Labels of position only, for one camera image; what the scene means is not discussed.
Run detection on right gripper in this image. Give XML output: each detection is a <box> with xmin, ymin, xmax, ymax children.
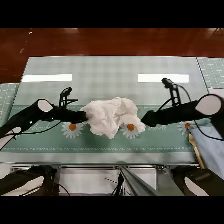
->
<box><xmin>140</xmin><ymin>107</ymin><xmax>175</xmax><ymax>128</ymax></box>

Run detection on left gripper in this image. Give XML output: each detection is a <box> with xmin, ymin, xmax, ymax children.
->
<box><xmin>59</xmin><ymin>107</ymin><xmax>89</xmax><ymax>125</ymax></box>

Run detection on white shirt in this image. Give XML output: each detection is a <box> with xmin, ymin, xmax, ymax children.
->
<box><xmin>80</xmin><ymin>96</ymin><xmax>147</xmax><ymax>140</ymax></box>

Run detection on brown clothes hanger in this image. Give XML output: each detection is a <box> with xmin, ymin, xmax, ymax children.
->
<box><xmin>188</xmin><ymin>132</ymin><xmax>206</xmax><ymax>170</ymax></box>

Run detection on light blue garment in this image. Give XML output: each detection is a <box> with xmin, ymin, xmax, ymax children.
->
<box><xmin>188</xmin><ymin>123</ymin><xmax>224</xmax><ymax>181</ymax></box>

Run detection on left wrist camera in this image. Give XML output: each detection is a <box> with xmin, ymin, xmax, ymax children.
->
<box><xmin>58</xmin><ymin>86</ymin><xmax>80</xmax><ymax>108</ymax></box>

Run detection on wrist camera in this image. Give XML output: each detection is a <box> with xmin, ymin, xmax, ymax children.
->
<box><xmin>161</xmin><ymin>77</ymin><xmax>181</xmax><ymax>107</ymax></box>
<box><xmin>58</xmin><ymin>86</ymin><xmax>80</xmax><ymax>108</ymax></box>

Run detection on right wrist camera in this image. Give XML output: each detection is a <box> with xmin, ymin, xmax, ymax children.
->
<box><xmin>161</xmin><ymin>77</ymin><xmax>181</xmax><ymax>107</ymax></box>

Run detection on black cable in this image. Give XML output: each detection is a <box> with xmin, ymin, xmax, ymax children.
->
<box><xmin>110</xmin><ymin>171</ymin><xmax>126</xmax><ymax>197</ymax></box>
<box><xmin>0</xmin><ymin>120</ymin><xmax>64</xmax><ymax>151</ymax></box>
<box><xmin>156</xmin><ymin>83</ymin><xmax>224</xmax><ymax>142</ymax></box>

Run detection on silver frame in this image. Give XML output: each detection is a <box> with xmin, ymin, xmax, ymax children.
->
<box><xmin>0</xmin><ymin>162</ymin><xmax>204</xmax><ymax>197</ymax></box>

